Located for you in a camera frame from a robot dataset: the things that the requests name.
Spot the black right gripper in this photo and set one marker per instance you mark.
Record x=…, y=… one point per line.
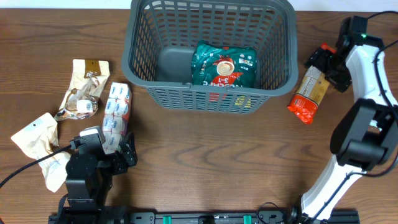
x=325, y=64

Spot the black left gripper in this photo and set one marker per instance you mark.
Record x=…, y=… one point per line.
x=129, y=152

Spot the Kleenex tissue multipack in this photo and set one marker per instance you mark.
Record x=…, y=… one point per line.
x=116, y=116

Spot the orange cracker packet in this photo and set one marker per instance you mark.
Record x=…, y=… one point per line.
x=310, y=92

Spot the brown cookie snack pouch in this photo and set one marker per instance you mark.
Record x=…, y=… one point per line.
x=87, y=83

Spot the cream paper snack pouch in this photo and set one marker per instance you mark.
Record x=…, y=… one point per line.
x=39, y=139

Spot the green Nescafe coffee bag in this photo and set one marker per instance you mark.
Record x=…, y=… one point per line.
x=223, y=66

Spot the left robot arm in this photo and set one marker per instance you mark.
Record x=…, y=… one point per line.
x=90, y=174

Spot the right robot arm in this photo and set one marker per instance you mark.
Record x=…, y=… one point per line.
x=367, y=135

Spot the grey plastic slotted basket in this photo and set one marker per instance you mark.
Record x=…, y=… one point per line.
x=162, y=35

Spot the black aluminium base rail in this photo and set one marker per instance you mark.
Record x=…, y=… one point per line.
x=267, y=216

